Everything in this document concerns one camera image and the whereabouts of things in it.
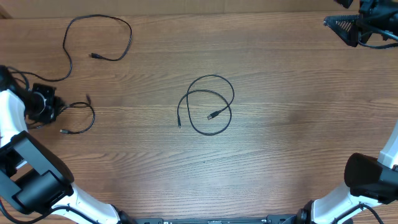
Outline black separated usb cable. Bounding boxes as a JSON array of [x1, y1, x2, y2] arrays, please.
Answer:
[[12, 14, 133, 83]]

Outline black cable bundle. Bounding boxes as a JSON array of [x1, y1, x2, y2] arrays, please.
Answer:
[[177, 74, 235, 137]]

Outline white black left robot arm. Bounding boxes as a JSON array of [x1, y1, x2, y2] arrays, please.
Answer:
[[1, 65, 135, 223]]

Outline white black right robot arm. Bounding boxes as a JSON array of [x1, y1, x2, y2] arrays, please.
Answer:
[[286, 0, 397, 223]]

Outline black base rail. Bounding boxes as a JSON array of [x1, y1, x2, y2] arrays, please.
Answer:
[[134, 214, 299, 224]]

